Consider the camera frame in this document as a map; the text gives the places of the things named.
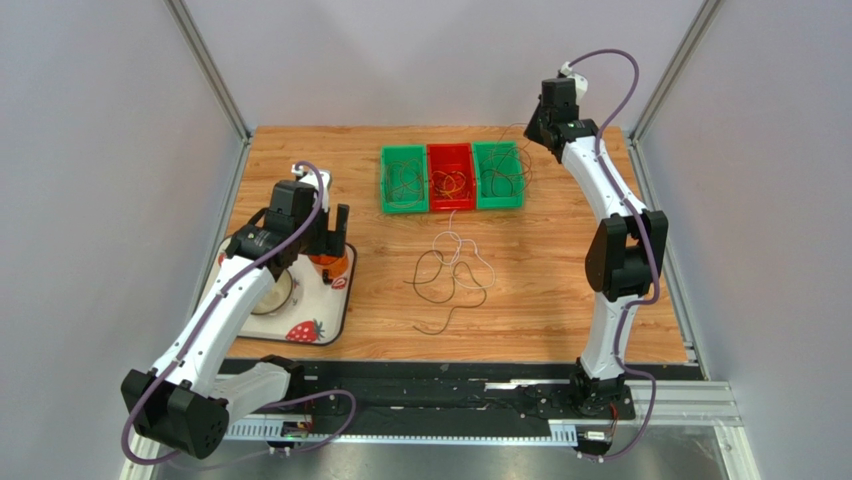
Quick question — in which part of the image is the dark brown wire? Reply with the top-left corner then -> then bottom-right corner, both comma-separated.
402,249 -> 489,335

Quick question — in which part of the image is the yellow wire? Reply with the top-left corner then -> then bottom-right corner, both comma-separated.
431,167 -> 471,200

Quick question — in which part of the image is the white wire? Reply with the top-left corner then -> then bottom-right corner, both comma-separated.
431,209 -> 499,289

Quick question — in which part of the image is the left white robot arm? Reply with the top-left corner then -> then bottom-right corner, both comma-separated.
121,170 -> 348,465

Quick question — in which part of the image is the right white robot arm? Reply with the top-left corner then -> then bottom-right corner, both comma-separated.
524,74 -> 669,414

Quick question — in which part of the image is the orange plastic cup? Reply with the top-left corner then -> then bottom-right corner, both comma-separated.
308,252 -> 350,285

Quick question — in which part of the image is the grey bowl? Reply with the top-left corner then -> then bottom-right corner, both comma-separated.
252,270 -> 294,316

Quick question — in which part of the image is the right green bin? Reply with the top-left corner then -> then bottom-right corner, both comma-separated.
471,141 -> 526,210

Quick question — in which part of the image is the green bin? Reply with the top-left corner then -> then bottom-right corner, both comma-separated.
379,144 -> 429,214
471,141 -> 526,210

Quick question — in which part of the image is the strawberry pattern tray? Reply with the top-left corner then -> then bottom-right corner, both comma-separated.
211,244 -> 357,346

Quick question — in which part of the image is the left green bin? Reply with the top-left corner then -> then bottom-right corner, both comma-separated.
379,144 -> 429,214

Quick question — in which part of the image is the red bin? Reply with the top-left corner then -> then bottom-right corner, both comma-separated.
426,143 -> 477,212

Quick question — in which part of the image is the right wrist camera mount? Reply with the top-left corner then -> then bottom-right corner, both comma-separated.
559,62 -> 589,102

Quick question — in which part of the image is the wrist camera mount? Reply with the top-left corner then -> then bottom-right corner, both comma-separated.
559,62 -> 589,102
291,164 -> 332,213

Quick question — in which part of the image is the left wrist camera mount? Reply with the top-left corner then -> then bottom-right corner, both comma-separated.
291,164 -> 332,213

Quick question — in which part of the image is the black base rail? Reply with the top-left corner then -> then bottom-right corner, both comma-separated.
257,360 -> 663,439

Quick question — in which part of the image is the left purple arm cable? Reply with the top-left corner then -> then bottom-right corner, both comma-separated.
119,160 -> 357,466

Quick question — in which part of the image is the aluminium frame rail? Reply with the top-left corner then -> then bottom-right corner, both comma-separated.
142,372 -> 743,447

